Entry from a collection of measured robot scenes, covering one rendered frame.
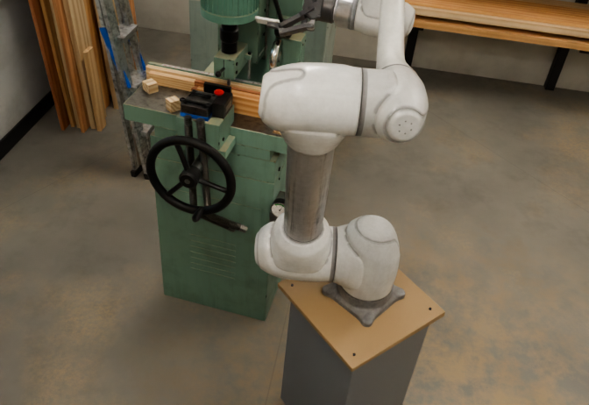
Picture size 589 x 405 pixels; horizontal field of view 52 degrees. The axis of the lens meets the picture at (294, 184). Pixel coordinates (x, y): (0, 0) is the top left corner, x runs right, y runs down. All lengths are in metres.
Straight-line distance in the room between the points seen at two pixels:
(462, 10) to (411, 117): 2.77
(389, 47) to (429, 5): 2.46
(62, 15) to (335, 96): 2.35
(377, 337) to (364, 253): 0.26
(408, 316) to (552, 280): 1.33
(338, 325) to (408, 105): 0.81
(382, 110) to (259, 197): 1.02
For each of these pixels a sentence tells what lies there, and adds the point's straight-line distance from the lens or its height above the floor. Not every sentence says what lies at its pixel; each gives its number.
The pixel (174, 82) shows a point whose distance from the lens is 2.11.
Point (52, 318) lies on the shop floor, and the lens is 2.60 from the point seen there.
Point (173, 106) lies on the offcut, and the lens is 1.98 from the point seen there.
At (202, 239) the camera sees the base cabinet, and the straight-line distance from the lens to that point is 2.27.
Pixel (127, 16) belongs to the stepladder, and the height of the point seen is 0.79.
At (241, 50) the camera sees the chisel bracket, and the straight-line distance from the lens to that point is 2.00.
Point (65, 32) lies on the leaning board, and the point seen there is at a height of 0.58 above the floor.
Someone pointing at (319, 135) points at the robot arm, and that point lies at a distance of 1.14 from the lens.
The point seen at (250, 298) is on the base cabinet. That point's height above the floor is 0.12.
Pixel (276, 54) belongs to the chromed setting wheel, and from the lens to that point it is 2.03.
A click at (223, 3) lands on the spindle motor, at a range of 1.83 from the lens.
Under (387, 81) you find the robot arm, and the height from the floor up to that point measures 1.42.
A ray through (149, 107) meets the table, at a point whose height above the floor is 0.90.
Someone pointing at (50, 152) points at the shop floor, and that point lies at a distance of 3.46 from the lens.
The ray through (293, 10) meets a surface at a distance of 2.05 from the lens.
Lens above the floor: 1.95
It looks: 38 degrees down
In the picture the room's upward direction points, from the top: 5 degrees clockwise
